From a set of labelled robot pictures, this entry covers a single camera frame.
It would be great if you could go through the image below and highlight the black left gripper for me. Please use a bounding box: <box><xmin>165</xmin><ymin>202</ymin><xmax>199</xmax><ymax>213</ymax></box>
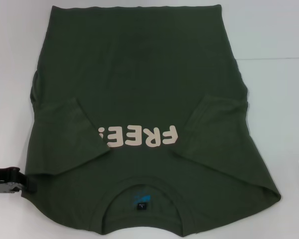
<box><xmin>0</xmin><ymin>166</ymin><xmax>37</xmax><ymax>197</ymax></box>

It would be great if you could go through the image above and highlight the dark green FREE t-shirt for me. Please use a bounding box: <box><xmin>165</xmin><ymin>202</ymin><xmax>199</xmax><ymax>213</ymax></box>
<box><xmin>21</xmin><ymin>3</ymin><xmax>282</xmax><ymax>237</ymax></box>

